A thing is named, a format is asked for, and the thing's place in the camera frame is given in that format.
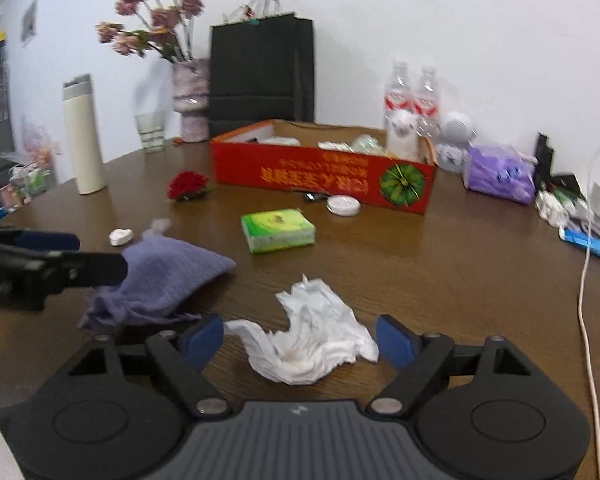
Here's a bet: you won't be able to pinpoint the small white earbud case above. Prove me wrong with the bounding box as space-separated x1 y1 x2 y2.
108 229 134 247

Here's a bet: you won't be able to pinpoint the purple knitted pouch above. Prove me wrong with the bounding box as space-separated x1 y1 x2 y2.
78 235 236 334

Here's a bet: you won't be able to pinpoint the white tissue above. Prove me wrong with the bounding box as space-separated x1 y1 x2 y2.
224 278 380 386
317 141 354 153

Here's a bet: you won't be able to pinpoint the green tissue packet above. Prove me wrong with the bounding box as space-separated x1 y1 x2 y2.
240 209 315 254

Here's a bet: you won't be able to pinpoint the red fabric rose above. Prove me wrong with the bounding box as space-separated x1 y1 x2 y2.
166 171 209 203

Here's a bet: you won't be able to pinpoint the white round lid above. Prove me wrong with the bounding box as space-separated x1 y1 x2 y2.
326 195 361 218

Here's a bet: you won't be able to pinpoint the white yellow alpaca plush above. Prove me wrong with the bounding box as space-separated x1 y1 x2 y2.
387 110 419 160

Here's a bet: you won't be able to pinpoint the iridescent plastic bag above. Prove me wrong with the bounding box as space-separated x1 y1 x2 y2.
350 134 387 156

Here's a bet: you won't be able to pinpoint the white wet wipes canister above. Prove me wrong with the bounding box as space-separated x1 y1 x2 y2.
254 136 301 146

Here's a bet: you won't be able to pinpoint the cream thermos bottle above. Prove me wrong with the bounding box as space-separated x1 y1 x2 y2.
62 74 106 195

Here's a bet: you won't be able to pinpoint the clear drinking glass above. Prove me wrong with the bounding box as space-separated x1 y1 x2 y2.
134 110 166 153

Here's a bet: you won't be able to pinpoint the red cardboard tray box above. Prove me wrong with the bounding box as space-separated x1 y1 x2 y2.
210 120 437 214

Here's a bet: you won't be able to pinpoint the purple tissue pack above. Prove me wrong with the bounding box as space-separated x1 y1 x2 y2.
463 145 538 205

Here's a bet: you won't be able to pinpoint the white clip holder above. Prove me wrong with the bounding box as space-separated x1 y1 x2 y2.
534 191 573 229

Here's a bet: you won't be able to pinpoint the white astronaut speaker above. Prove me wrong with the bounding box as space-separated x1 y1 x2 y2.
434 112 476 174

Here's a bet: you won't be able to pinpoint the pink textured vase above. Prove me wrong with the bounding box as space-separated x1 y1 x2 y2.
173 58 209 143

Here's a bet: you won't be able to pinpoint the blue toothpaste tube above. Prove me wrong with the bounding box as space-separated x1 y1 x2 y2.
558 228 600 258

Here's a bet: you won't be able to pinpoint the black rectangular boxes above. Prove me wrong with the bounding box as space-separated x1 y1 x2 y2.
533 132 555 185

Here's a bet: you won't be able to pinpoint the right water bottle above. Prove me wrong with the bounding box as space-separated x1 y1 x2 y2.
413 65 440 138

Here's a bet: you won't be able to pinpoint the water bottle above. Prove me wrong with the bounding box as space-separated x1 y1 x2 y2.
384 62 413 129
413 65 440 138

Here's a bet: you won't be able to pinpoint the dried pink flower bouquet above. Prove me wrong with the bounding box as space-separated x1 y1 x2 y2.
96 0 204 64

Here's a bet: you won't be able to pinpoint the left water bottle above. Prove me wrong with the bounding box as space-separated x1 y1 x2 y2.
384 62 413 129

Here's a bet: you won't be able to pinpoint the black paper shopping bag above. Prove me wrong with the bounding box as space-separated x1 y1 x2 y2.
208 0 315 138

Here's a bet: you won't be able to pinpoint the white charging cable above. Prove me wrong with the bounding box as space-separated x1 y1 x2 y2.
578 147 600 480

